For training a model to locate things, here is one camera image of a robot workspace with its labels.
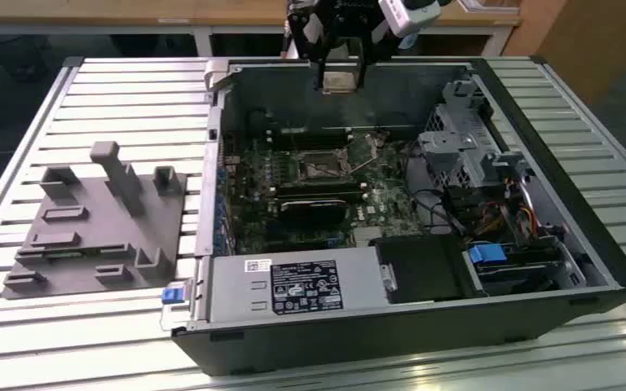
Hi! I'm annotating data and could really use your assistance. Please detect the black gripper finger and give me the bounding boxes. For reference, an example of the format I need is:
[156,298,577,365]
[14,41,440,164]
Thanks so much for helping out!
[355,22,396,94]
[285,2,330,92]

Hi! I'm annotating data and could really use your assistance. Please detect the silver CPU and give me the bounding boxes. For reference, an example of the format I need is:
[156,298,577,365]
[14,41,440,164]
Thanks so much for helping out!
[323,72,359,95]

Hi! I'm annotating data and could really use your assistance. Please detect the black RAM slot bank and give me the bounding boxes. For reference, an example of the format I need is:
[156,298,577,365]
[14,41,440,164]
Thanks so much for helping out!
[265,124,350,151]
[275,183,362,201]

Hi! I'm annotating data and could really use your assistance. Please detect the metal drive cage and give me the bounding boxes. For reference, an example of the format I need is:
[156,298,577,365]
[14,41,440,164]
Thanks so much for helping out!
[415,79,535,188]

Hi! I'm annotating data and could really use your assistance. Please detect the clear plastic tray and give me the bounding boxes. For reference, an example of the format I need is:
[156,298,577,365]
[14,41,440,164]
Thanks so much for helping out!
[456,0,523,13]

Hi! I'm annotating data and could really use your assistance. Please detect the green motherboard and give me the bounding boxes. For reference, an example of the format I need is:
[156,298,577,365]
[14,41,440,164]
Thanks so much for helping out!
[217,130,439,256]

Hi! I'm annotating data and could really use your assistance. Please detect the black graphics card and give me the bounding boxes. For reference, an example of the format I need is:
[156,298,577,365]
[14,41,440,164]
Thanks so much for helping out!
[277,197,350,227]

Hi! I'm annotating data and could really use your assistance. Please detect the silver chipset heatsink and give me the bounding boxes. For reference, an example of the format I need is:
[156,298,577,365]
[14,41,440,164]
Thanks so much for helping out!
[354,226,384,248]

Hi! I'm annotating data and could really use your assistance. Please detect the wooden cabinet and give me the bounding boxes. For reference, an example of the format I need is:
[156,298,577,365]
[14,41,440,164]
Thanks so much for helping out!
[501,0,626,106]

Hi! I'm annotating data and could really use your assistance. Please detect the wooden desk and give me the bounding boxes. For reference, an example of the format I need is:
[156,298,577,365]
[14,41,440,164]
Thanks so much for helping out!
[0,0,523,58]

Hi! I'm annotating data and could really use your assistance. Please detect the black plastic air shroud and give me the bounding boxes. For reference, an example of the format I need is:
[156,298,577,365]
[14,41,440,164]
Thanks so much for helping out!
[370,235,483,305]

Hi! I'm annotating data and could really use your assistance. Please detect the blue disk carrier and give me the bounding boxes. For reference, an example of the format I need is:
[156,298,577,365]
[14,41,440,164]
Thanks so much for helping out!
[467,243,509,265]

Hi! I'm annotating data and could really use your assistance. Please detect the dark round bin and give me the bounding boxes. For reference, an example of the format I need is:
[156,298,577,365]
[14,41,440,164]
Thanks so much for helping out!
[0,34,52,82]

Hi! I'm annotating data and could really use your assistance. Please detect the silver power supply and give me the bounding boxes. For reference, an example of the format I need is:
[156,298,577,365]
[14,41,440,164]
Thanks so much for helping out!
[203,246,390,323]

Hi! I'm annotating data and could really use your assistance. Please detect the grey parts rack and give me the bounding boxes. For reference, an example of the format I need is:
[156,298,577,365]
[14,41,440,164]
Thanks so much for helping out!
[0,140,189,301]

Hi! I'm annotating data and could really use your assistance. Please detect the black PC case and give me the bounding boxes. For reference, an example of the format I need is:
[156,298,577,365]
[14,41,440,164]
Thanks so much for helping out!
[169,55,626,376]

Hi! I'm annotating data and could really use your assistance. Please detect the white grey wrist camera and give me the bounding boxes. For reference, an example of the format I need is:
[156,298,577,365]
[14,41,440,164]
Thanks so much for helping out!
[378,0,444,37]

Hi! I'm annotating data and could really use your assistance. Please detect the yellow orange wire bundle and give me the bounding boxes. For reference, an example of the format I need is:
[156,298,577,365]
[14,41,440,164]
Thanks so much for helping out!
[475,201,541,241]

